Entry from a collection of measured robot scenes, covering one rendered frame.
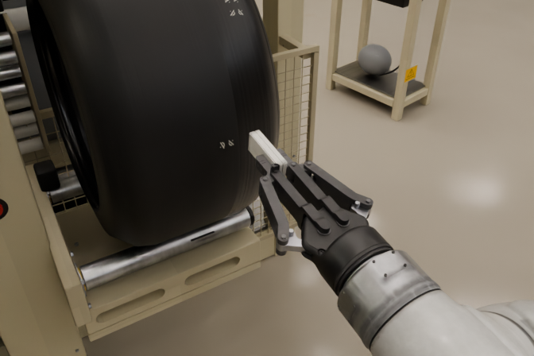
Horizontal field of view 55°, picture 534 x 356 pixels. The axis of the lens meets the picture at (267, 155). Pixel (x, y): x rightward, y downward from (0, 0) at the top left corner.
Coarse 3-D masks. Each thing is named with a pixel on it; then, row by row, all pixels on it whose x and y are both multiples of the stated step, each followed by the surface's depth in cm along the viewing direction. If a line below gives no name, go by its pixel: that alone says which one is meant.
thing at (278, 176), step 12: (276, 168) 61; (276, 180) 60; (276, 192) 61; (288, 192) 58; (288, 204) 59; (300, 204) 57; (300, 216) 57; (312, 216) 55; (300, 228) 58; (324, 228) 54
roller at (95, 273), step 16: (224, 224) 100; (240, 224) 102; (176, 240) 96; (192, 240) 97; (208, 240) 99; (112, 256) 92; (128, 256) 92; (144, 256) 93; (160, 256) 95; (96, 272) 90; (112, 272) 91; (128, 272) 92
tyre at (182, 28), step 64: (64, 0) 67; (128, 0) 67; (192, 0) 70; (64, 64) 70; (128, 64) 65; (192, 64) 69; (256, 64) 74; (64, 128) 106; (128, 128) 67; (192, 128) 70; (256, 128) 76; (128, 192) 72; (192, 192) 76; (256, 192) 87
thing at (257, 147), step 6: (252, 132) 65; (252, 138) 65; (258, 138) 65; (252, 144) 66; (258, 144) 64; (264, 144) 64; (252, 150) 66; (258, 150) 64; (264, 150) 63; (270, 150) 63; (270, 156) 62; (270, 162) 62; (276, 162) 61
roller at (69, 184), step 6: (60, 180) 111; (66, 180) 111; (72, 180) 111; (78, 180) 111; (60, 186) 110; (66, 186) 110; (72, 186) 110; (78, 186) 111; (54, 192) 109; (60, 192) 109; (66, 192) 110; (72, 192) 111; (78, 192) 112; (54, 198) 109; (60, 198) 110; (66, 198) 111
